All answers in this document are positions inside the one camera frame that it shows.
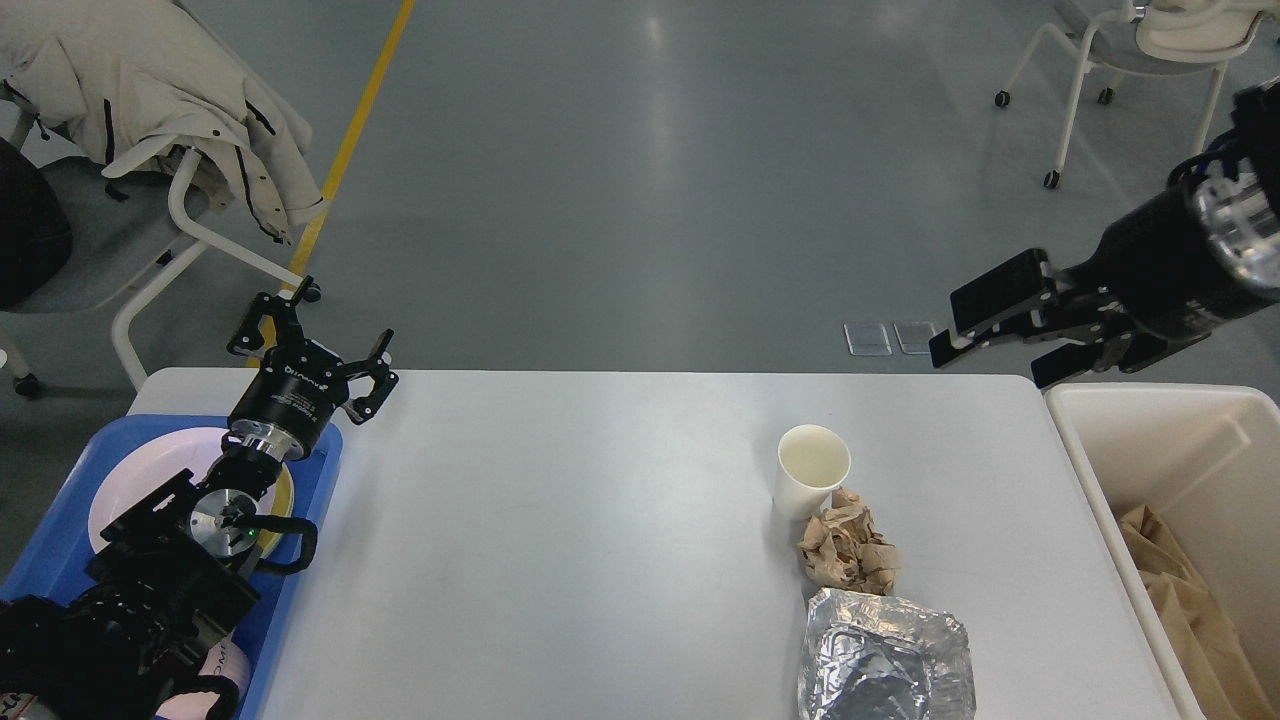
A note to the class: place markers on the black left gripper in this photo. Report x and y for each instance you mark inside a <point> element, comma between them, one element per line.
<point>293,397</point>

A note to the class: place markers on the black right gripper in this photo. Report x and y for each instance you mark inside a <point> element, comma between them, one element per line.
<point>1197,256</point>

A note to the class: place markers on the pink plate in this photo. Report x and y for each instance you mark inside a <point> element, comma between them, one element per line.
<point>142,471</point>

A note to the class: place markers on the pink ribbed mug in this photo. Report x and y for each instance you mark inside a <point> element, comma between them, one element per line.
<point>229,660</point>

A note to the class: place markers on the brown paper sheet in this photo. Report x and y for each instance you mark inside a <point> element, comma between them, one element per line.
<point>1203,638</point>

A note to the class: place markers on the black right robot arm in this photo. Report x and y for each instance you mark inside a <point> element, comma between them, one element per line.
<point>1251,146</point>

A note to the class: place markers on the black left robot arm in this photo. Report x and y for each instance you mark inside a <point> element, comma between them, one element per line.
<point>173,579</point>

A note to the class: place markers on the right clear floor plate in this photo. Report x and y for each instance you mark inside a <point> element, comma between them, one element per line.
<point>915,338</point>

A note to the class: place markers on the clear floor plate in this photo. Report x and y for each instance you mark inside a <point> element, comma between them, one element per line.
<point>915,338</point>
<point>867,339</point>

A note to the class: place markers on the yellow plate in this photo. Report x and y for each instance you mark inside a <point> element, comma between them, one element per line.
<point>277,501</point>

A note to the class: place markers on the left clear floor plate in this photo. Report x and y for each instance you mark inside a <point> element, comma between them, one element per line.
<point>867,339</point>

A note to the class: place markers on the white plastic bin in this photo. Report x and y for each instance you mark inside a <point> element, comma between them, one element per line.
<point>1204,458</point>

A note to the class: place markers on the white chair left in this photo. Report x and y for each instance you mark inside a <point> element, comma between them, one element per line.
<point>135,229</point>

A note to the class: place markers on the white chair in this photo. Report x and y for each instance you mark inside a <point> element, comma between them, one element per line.
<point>1143,39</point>
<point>135,229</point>

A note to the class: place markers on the white paper cup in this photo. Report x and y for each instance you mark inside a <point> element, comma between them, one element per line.
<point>812,461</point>

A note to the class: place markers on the black bag on chair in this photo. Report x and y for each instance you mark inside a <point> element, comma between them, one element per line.
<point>36,238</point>

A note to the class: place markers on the crumpled brown paper ball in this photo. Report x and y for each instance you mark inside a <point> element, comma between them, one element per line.
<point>842,549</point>

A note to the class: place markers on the white chair right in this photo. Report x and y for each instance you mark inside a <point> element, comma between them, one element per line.
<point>1143,39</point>

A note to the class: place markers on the beige jacket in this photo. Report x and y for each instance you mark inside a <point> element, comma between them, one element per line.
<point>111,74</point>

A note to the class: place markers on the silver foil bag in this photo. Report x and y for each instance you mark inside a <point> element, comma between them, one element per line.
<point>866,656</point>

